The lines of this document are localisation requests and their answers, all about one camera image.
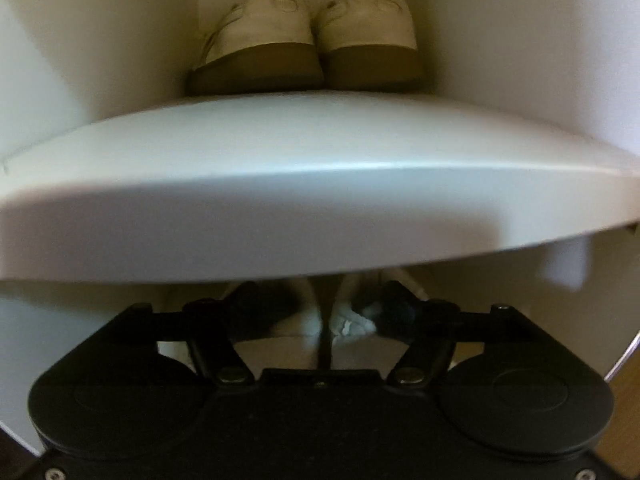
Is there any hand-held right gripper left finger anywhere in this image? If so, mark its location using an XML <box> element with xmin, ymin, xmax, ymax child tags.
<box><xmin>115</xmin><ymin>282</ymin><xmax>272</xmax><ymax>386</ymax></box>

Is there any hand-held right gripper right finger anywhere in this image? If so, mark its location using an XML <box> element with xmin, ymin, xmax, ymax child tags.
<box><xmin>380</xmin><ymin>280</ymin><xmax>531</xmax><ymax>386</ymax></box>

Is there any wooden shoe cabinet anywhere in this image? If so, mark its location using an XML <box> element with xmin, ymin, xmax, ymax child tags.
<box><xmin>0</xmin><ymin>0</ymin><xmax>640</xmax><ymax>456</ymax></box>

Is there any white shoe with black mark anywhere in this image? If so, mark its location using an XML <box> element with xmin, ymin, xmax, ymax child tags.
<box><xmin>187</xmin><ymin>0</ymin><xmax>325</xmax><ymax>96</ymax></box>
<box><xmin>312</xmin><ymin>0</ymin><xmax>425</xmax><ymax>92</ymax></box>

